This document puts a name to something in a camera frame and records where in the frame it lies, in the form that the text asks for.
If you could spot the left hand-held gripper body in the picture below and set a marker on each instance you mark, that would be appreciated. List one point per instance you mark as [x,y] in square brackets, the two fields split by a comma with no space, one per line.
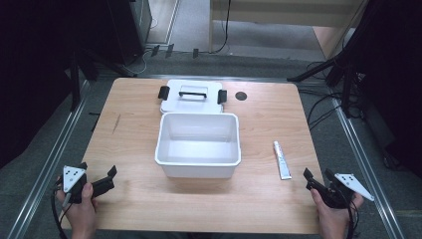
[71,177]

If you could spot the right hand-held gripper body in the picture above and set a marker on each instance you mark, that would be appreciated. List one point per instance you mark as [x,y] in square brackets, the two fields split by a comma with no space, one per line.
[345,189]

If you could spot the person's right hand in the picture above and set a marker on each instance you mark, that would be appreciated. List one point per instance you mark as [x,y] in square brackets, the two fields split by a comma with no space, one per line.
[333,220]

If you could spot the person's left hand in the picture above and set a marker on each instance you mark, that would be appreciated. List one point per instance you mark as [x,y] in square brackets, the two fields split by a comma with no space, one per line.
[81,214]

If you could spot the white ointment tube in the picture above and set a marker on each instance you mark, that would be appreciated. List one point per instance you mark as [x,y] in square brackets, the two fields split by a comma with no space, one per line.
[282,162]

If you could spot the black metal stand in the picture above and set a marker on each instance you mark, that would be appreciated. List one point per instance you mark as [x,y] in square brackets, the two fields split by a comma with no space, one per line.
[75,83]
[345,69]

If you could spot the white plastic storage box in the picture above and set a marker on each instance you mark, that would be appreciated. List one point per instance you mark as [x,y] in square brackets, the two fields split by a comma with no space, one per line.
[198,146]

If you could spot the dark round table grommet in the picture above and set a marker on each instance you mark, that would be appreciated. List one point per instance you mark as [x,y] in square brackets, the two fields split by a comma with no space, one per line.
[241,96]

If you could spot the white lid with black latches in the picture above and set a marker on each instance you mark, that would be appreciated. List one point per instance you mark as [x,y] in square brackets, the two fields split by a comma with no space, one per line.
[192,103]

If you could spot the black cabinet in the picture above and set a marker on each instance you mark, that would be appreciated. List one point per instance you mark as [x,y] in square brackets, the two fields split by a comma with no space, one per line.
[129,30]

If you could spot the light wooden desk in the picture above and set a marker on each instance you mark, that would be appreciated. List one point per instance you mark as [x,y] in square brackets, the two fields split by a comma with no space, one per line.
[282,13]

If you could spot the metal floor rail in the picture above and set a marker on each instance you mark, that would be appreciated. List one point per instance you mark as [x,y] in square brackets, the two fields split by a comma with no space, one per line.
[43,169]
[361,159]

